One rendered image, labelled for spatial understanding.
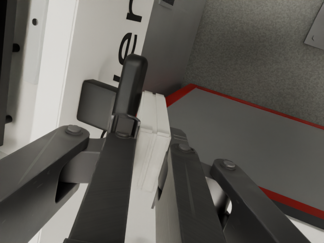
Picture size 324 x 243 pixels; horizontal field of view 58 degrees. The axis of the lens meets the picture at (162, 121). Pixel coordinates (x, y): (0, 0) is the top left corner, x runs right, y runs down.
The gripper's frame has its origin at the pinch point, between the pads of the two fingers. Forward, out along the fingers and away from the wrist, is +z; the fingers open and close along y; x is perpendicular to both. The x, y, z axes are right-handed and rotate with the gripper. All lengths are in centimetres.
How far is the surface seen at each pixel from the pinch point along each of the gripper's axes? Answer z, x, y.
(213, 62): 89, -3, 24
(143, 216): 16.0, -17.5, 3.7
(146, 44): 42.7, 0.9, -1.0
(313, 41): 79, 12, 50
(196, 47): 92, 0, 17
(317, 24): 79, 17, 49
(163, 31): 51, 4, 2
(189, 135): 32.0, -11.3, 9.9
